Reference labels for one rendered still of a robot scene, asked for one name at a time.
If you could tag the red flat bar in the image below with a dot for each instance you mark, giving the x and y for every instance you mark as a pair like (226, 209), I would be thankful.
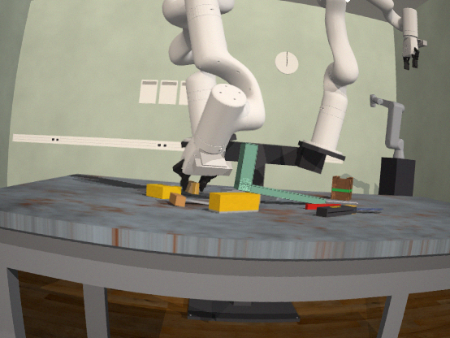
(314, 206)

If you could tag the green l-shaped frame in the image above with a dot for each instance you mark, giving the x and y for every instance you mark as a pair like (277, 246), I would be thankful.
(244, 178)

